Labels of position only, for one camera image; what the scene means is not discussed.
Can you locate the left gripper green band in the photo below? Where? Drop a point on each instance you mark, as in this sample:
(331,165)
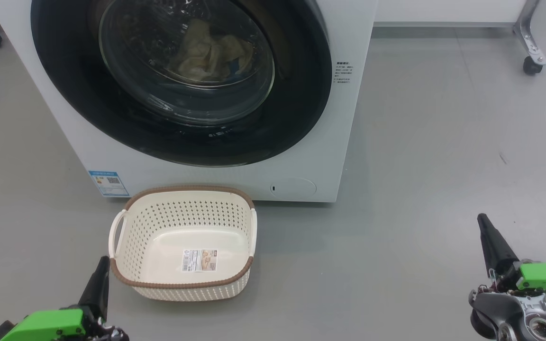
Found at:
(50,324)

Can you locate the black round glass washer door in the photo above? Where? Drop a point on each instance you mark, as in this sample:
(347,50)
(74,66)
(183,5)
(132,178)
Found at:
(292,94)

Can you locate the cream garment with blue trim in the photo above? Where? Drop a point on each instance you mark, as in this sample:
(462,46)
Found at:
(206,52)

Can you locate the cream perforated laundry basket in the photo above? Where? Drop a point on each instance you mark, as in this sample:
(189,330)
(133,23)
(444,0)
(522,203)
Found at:
(183,222)

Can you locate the white front-load washing machine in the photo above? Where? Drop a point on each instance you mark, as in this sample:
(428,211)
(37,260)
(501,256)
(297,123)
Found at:
(339,142)

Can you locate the paper product label sticker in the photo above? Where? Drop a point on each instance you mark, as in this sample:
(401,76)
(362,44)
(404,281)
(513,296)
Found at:
(200,260)

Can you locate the blue energy label sticker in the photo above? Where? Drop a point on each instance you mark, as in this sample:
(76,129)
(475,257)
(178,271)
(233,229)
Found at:
(109,183)

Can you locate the printed text label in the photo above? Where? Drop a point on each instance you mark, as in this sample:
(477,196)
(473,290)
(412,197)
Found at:
(343,72)

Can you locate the metal frame leg with caster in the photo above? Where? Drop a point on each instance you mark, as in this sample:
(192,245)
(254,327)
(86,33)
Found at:
(529,42)

